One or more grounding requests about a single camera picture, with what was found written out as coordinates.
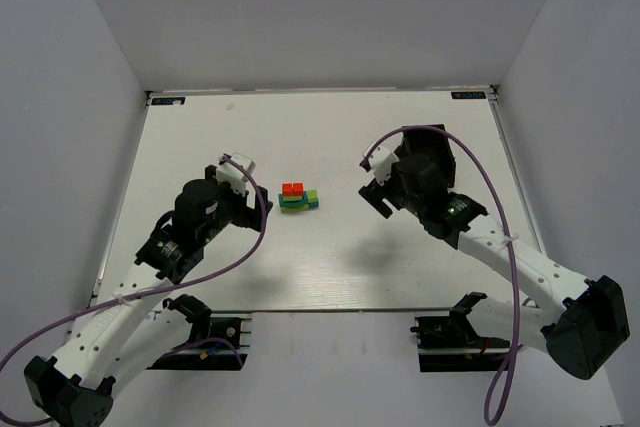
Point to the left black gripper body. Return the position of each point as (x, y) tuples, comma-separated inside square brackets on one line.
[(255, 213)]

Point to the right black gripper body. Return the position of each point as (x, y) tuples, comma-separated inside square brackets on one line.
[(379, 199)]

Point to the teal arch block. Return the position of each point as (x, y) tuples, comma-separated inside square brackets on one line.
[(281, 203)]

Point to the red cube block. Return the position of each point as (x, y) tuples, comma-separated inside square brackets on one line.
[(298, 189), (287, 189)]

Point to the lime green arch block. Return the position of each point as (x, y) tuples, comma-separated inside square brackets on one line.
[(288, 210)]

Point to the black plastic bin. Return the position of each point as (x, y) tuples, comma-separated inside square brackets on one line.
[(435, 144)]

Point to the lime green small cube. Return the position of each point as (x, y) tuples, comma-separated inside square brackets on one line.
[(312, 195)]

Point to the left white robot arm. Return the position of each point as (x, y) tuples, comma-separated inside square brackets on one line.
[(78, 383)]

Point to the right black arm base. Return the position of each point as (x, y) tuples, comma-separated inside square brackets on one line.
[(447, 343)]

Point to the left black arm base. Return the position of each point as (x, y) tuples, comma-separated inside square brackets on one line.
[(216, 342)]

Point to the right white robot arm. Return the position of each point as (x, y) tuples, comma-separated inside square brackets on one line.
[(577, 321)]

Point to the right blue corner label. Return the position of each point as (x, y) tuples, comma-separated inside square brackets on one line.
[(468, 95)]

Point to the blue corner label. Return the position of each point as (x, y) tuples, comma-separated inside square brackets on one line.
[(168, 101), (468, 95)]

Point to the left blue corner label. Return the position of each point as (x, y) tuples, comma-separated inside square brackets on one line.
[(168, 101)]

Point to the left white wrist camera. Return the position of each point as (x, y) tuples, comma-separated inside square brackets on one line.
[(233, 170)]

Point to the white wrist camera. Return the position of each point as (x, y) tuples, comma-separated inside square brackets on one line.
[(233, 170), (378, 161)]

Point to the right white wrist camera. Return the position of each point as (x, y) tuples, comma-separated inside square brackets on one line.
[(378, 161)]

